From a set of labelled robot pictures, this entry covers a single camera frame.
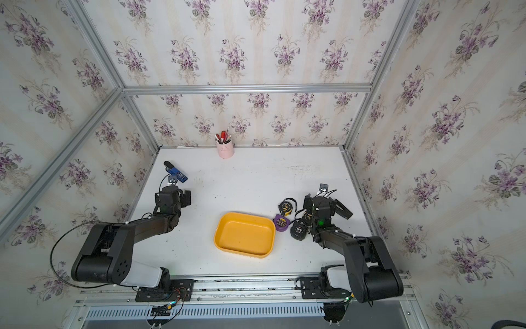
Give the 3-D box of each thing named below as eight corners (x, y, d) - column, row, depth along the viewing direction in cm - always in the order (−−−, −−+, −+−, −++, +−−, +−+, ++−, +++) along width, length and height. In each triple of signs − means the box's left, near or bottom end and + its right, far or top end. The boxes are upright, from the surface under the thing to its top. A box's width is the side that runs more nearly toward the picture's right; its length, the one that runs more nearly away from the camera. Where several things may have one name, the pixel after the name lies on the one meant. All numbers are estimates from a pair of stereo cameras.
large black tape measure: (299, 243, 86) (300, 240, 83) (287, 231, 89) (287, 228, 86) (310, 232, 89) (311, 228, 86) (298, 221, 92) (299, 217, 89)
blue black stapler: (164, 169, 112) (161, 163, 108) (170, 165, 113) (167, 160, 110) (181, 184, 105) (178, 178, 102) (187, 179, 107) (184, 174, 103)
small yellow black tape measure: (284, 218, 93) (285, 215, 91) (275, 207, 97) (275, 204, 95) (299, 208, 96) (300, 205, 94) (290, 198, 100) (290, 195, 98)
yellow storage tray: (213, 258, 83) (211, 254, 79) (220, 218, 94) (218, 212, 90) (275, 258, 83) (276, 254, 79) (274, 218, 94) (274, 212, 90)
